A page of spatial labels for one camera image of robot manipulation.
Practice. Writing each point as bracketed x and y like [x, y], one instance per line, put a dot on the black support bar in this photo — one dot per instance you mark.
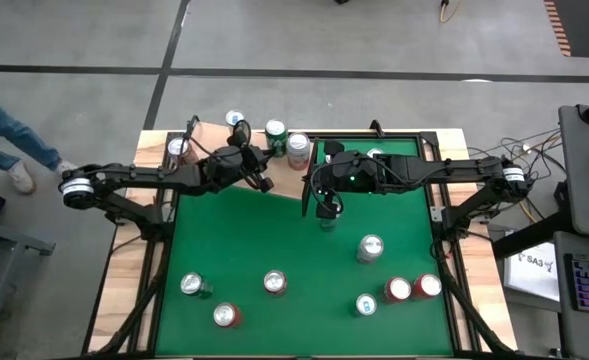
[529, 236]

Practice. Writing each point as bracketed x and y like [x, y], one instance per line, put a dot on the black clamp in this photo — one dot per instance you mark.
[192, 126]
[375, 128]

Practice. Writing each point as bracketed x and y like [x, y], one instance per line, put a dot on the black table frame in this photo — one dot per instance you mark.
[455, 320]

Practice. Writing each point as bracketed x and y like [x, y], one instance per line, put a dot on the gray metal stand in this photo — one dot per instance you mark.
[4, 235]

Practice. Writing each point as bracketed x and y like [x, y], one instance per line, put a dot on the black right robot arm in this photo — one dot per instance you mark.
[449, 167]

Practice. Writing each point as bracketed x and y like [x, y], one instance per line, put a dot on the green Sprite can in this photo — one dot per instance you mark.
[374, 151]
[276, 134]
[194, 285]

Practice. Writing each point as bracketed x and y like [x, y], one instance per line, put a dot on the gray metal desk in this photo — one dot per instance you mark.
[581, 165]

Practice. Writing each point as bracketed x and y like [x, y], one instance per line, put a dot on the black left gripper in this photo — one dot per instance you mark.
[231, 167]

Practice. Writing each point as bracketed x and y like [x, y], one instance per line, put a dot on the blue silver Red Bull can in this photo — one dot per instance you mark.
[233, 117]

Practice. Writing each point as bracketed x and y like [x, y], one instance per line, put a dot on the red Fanta can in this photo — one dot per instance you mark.
[426, 286]
[396, 289]

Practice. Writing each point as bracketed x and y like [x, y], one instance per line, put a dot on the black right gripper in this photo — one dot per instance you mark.
[354, 172]

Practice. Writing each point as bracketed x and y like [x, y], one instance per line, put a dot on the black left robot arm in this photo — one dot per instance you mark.
[144, 175]

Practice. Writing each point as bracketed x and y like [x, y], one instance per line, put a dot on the slim silver can blue tab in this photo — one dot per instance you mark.
[365, 304]
[328, 223]

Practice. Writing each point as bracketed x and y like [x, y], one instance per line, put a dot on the silver mounting bracket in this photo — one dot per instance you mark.
[436, 214]

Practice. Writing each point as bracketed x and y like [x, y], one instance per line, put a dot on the wooden shelf black metal frame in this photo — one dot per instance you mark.
[289, 182]

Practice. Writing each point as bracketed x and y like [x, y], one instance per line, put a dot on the red soda can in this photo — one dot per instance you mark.
[226, 315]

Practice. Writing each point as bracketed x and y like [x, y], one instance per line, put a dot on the white paper sign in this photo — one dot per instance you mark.
[529, 272]

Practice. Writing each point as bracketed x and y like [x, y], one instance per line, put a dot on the person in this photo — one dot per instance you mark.
[4, 130]

